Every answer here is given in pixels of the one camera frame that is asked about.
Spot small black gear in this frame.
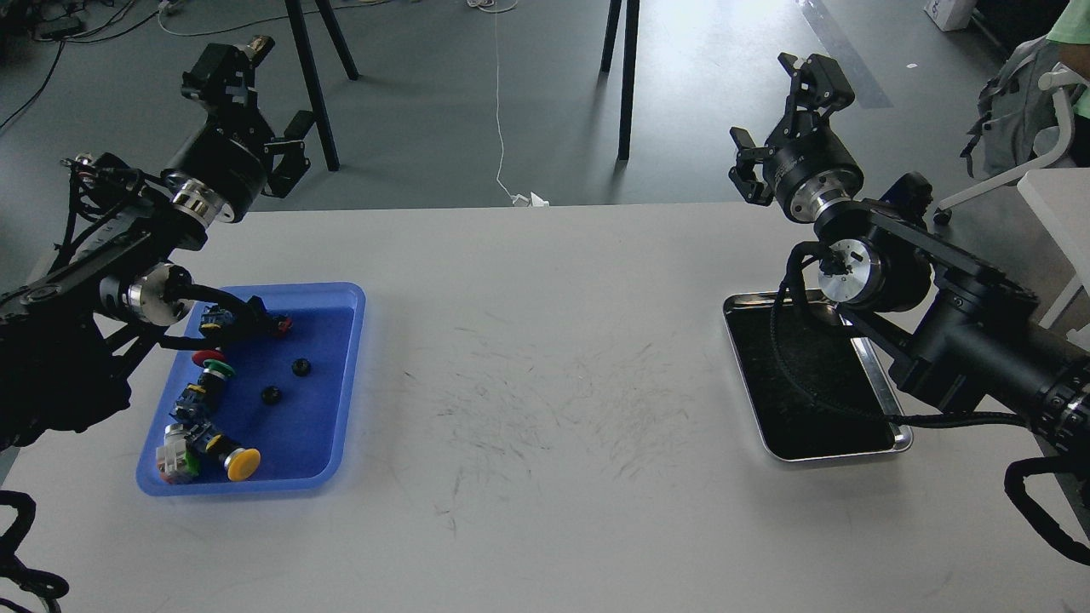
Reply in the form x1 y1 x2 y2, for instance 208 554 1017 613
290 358 313 377
261 387 283 406

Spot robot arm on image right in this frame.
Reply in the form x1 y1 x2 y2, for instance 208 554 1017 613
729 52 1089 565

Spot blue black switch body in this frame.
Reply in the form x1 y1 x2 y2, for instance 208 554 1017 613
169 383 217 426

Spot black tripod legs left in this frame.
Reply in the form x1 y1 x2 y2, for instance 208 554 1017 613
284 0 360 172

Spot yellow push button switch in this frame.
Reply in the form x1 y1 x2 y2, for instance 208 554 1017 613
204 433 261 482

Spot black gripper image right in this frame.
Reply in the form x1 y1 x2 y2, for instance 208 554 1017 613
729 52 864 224

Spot silver metal tray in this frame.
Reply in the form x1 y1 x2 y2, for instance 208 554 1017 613
723 291 915 465

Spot black red connector part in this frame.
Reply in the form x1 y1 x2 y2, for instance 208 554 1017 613
235 295 293 338

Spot white green connector block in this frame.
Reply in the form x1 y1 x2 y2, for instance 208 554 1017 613
155 423 201 484

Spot green push button switch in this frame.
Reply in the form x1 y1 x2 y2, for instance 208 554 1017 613
198 358 235 398

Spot black tripod legs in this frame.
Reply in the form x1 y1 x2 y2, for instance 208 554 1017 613
600 0 641 163
284 0 360 172

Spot white office chair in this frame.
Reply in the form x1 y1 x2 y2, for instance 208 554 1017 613
933 62 1087 226

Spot black tripod legs right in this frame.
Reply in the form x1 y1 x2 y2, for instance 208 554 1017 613
600 0 641 163

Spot red push button switch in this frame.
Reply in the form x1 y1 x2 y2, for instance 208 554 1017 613
191 349 227 368

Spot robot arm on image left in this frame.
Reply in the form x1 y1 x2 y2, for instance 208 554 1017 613
1 36 314 449

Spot blue plastic tray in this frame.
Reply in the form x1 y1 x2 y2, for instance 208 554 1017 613
135 283 366 496

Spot white cable on floor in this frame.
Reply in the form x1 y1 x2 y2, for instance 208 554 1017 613
467 0 550 208

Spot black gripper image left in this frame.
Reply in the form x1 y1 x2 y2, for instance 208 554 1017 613
161 35 315 224

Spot grey backpack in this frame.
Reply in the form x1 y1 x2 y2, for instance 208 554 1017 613
961 37 1059 179

